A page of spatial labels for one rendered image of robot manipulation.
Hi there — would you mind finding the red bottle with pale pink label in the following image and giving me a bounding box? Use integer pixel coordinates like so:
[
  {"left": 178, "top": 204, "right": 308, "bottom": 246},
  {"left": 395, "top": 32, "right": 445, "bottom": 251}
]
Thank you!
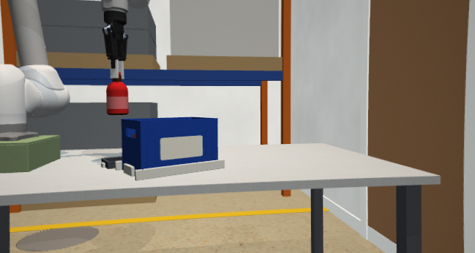
[{"left": 106, "top": 72, "right": 128, "bottom": 115}]

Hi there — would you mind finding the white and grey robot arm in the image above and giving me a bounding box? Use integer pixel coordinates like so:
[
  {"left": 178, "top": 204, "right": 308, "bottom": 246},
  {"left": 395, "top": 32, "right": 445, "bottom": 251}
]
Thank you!
[{"left": 0, "top": 0, "right": 150, "bottom": 141}]

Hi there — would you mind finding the blue crate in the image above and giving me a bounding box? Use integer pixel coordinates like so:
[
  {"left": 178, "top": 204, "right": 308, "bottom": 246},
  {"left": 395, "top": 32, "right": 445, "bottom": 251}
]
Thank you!
[{"left": 121, "top": 117, "right": 218, "bottom": 176}]

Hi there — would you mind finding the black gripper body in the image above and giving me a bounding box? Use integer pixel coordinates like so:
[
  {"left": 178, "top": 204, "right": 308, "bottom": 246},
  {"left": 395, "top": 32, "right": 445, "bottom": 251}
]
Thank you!
[{"left": 104, "top": 10, "right": 127, "bottom": 39}]

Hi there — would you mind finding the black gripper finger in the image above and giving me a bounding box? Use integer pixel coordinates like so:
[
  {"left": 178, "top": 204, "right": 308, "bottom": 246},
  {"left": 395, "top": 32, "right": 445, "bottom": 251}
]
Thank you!
[
  {"left": 117, "top": 30, "right": 128, "bottom": 79},
  {"left": 102, "top": 25, "right": 119, "bottom": 79}
]

